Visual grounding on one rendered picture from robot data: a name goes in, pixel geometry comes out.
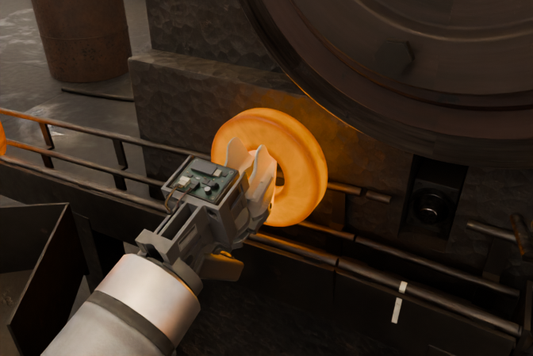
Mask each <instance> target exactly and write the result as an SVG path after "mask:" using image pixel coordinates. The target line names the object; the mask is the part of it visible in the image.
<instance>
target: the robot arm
mask: <svg viewBox="0 0 533 356"><path fill-rule="evenodd" d="M185 167H186V168H185ZM184 168H185V169H184ZM183 169H184V170H183ZM276 170H277V161H276V160H275V159H274V158H273V157H272V156H270V155H269V153H268V151H267V149H266V147H265V145H263V144H261V145H260V146H259V147H258V149H257V150H253V151H247V149H246V147H245V146H244V145H243V143H242V142H241V140H240V138H238V137H234V138H232V139H231V140H230V141H229V143H228V146H227V152H226V160H225V163H224V165H223V166H222V165H220V164H217V163H212V162H210V161H207V160H204V159H200V158H198V157H193V156H192V155H190V156H189V157H188V158H187V159H186V160H185V161H184V163H183V164H182V165H181V166H180V167H179V168H178V169H177V170H176V171H175V172H174V174H173V175H172V176H171V177H170V178H169V179H168V181H167V182H166V183H165V184H164V185H163V187H162V188H161V190H162V192H163V195H164V197H165V199H166V200H165V202H164V205H165V207H166V209H167V210H168V211H167V214H168V216H167V217H166V218H165V219H164V221H163V222H162V223H161V225H160V226H158V227H157V229H156V230H155V231H154V233H153V232H150V231H148V230H146V229H144V230H143V231H142V232H141V233H140V234H139V235H138V237H137V238H136V239H135V241H136V243H137V245H138V246H139V248H140V251H139V252H138V254H137V255H135V254H127V255H123V257H122V258H121V259H120V260H119V262H118V263H117V264H116V265H115V266H114V268H112V269H111V271H110V272H109V273H108V274H107V275H106V277H105V278H104V279H103V280H102V282H101V283H100V284H99V285H98V287H97V288H96V289H95V290H94V292H93V293H92V294H91V295H90V296H89V298H88V299H87V300H86V301H85V302H84V303H83V305H82V306H81V307H80V308H79V310H78V311H77V312H76V313H75V314H74V315H73V316H72V317H71V319H70V320H69V321H68V322H67V324H66V325H65V326H64V327H63V329H62V330H61V331H60V332H59V334H58V335H57V336H56V337H55V338H54V339H53V340H52V342H51V343H50V344H49V345H48V347H47V348H46V349H45V350H44V352H43V353H42V354H41V355H40V356H171V355H172V353H173V352H174V350H175V349H176V347H177V346H178V344H179V343H180V342H181V340H182V338H183V336H184V335H185V333H186V332H187V331H188V329H189V327H190V325H191V324H192V323H193V321H194V319H195V318H196V316H197V314H198V313H199V312H200V310H201V307H200V304H199V301H198V299H197V296H198V294H199V293H200V292H201V290H202V289H203V284H202V282H201V279H210V280H217V281H238V279H239V277H240V274H241V272H242V269H243V263H242V262H241V261H239V260H237V259H234V257H233V256H232V254H231V251H232V250H233V249H236V248H240V247H243V244H242V242H243V241H244V240H245V239H246V238H247V237H248V236H249V235H250V234H253V235H256V234H257V231H258V230H259V228H260V226H261V225H262V224H263V223H264V222H265V221H266V220H267V218H268V216H269V215H270V213H271V210H272V208H273V203H274V191H275V180H276ZM181 172H182V173H181ZM180 173H181V174H180ZM177 176H178V177H177ZM248 177H250V178H249V179H247V178H248ZM167 203H168V205H169V207H170V209H169V208H168V207H167Z"/></svg>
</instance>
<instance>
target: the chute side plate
mask: <svg viewBox="0 0 533 356"><path fill-rule="evenodd" d="M0 195H2V196H5V197H8V198H10V199H13V200H15V201H19V202H21V203H23V204H26V205H38V204H53V203H68V202H69V203H70V206H71V211H73V212H76V213H78V214H80V215H82V216H85V217H87V218H89V220H90V225H91V228H92V230H95V231H96V232H100V233H102V234H105V235H108V236H111V237H113V238H115V239H119V240H121V241H123V242H126V243H129V244H132V245H134V246H136V247H139V246H138V245H137V243H136V241H135V239H136V238H137V237H138V235H139V234H140V233H141V232H142V231H143V230H144V229H146V230H148V231H150V232H153V233H154V231H155V230H156V229H157V227H158V226H160V225H161V223H162V222H163V221H164V219H165V218H166V217H167V216H168V215H166V214H163V213H161V212H156V211H153V210H150V209H146V208H144V207H141V206H139V205H134V204H131V203H128V202H126V201H122V200H119V199H116V198H113V197H109V196H106V195H104V194H101V193H97V192H94V191H91V190H88V189H83V188H81V187H78V186H75V185H72V184H69V183H66V182H62V181H60V180H57V179H54V178H50V177H47V176H44V175H42V174H38V173H35V172H32V171H29V170H25V169H22V168H20V167H16V166H12V165H9V164H7V163H3V162H0ZM242 244H243V247H240V248H236V249H233V250H232V251H231V254H232V256H233V257H234V259H237V260H239V261H241V262H242V263H243V269H242V272H241V274H240V277H239V279H238V281H229V282H231V283H234V284H236V285H240V286H242V287H244V288H247V289H250V290H252V291H255V292H257V293H261V294H263V295H265V296H268V297H271V298H274V299H275V300H279V301H281V302H284V303H286V304H290V305H292V306H294V307H297V308H300V309H303V310H305V311H307V312H311V313H313V314H315V315H318V316H321V317H324V318H325V319H328V320H331V321H334V322H336V323H338V324H341V325H343V326H344V327H348V328H350V329H351V330H354V331H357V332H359V333H361V334H363V335H366V336H368V337H370V338H372V339H375V340H377V341H379V342H381V343H384V344H386V345H388V346H391V347H393V348H395V349H397V350H400V351H402V352H404V353H406V354H409V355H412V356H425V353H426V350H427V348H428V345H432V346H435V347H437V348H439V349H441V350H445V351H446V352H449V353H451V354H454V355H456V356H509V355H510V353H511V350H512V348H513V346H514V343H515V341H516V338H515V337H512V336H510V335H506V334H505V333H502V332H499V331H496V330H493V329H491V328H488V327H485V326H483V325H480V324H478V323H475V322H473V321H471V320H468V319H465V318H463V317H461V316H457V315H455V314H453V313H450V312H447V311H444V310H442V309H440V308H437V307H434V306H431V305H429V304H426V303H424V302H421V301H419V300H416V299H413V298H411V297H407V296H405V295H403V294H400V293H397V292H395V291H393V290H390V289H387V288H384V287H382V286H380V285H376V284H374V283H372V282H368V281H365V280H363V279H361V278H357V277H355V276H353V275H351V274H348V273H345V272H343V271H341V270H338V271H337V272H336V284H335V269H334V268H331V267H329V266H325V265H322V264H319V263H316V262H311V261H309V260H306V259H303V258H300V257H297V256H294V255H290V254H287V253H285V252H282V251H278V250H275V249H272V248H269V247H265V246H263V245H260V244H257V243H253V242H250V241H247V240H244V241H243V242H242ZM397 297H398V298H400V299H402V302H401V308H400V312H399V316H398V320H397V323H394V322H392V318H393V311H394V308H395V304H396V300H397Z"/></svg>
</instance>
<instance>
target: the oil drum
mask: <svg viewBox="0 0 533 356"><path fill-rule="evenodd" d="M31 2H32V5H33V11H34V13H35V17H36V23H37V26H38V29H39V31H38V33H39V35H40V38H41V40H42V44H43V47H44V53H45V55H46V59H47V62H48V68H49V70H50V74H51V76H52V77H53V78H56V79H58V80H60V81H63V82H77V83H82V82H99V81H104V80H108V79H112V78H116V77H118V76H121V75H123V74H125V73H127V72H129V69H128V58H129V57H132V49H131V44H130V39H129V34H128V23H127V20H126V14H125V5H124V0H31Z"/></svg>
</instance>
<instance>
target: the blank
mask: <svg viewBox="0 0 533 356"><path fill-rule="evenodd" d="M234 137H238V138H240V140H241V142H242V143H243V145H244V146H245V147H246V149H247V151H253V150H257V149H258V147H259V146H260V145H261V144H263V145H265V147H266V149H267V151H268V153H269V155H270V156H272V157H273V158H274V159H275V160H276V161H277V162H278V164H279V165H280V167H281V168H282V171H283V174H284V177H285V184H284V186H275V191H274V203H273V208H272V210H271V213H270V215H269V216H268V218H267V219H266V221H265V222H264V224H266V225H270V226H275V227H285V226H290V225H293V224H297V223H299V222H301V221H303V220H304V219H305V218H306V217H308V216H309V215H310V213H311V212H312V211H313V210H314V209H315V207H316V206H317V205H318V204H319V203H320V201H321V199H322V198H323V196H324V194H325V191H326V188H327V184H328V168H327V163H326V160H325V157H324V153H323V152H322V150H321V148H320V145H319V144H318V142H317V141H316V139H315V138H314V136H313V135H312V133H311V132H310V131H309V130H308V129H307V128H306V127H305V126H304V125H303V124H302V123H300V122H299V121H297V120H296V119H294V118H293V117H291V116H290V115H288V114H286V113H283V112H281V111H278V110H275V109H268V108H254V109H248V110H245V111H243V112H242V113H239V114H238V115H236V116H235V117H233V118H232V119H231V120H229V121H227V122H226V123H224V124H223V125H222V126H221V127H220V129H219V130H218V132H217V134H216V135H215V138H214V140H213V145H212V150H211V162H212V163H217V164H220V165H222V166H223V165H224V163H225V160H226V152H227V146H228V143H229V141H230V140H231V139H232V138H234Z"/></svg>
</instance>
